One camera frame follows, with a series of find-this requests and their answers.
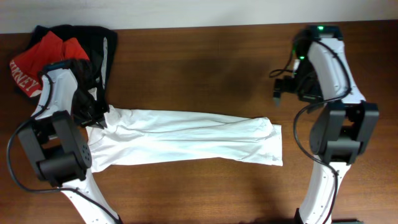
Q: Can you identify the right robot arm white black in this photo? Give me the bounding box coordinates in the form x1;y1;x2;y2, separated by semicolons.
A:
269;25;379;223

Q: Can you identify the red and black folded garment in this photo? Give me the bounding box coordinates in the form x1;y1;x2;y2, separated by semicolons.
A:
9;31;89;98

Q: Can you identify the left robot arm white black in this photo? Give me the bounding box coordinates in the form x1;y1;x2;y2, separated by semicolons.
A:
13;59;122;223

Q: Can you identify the white t-shirt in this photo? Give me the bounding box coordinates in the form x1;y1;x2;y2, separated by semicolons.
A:
86;107;283;172

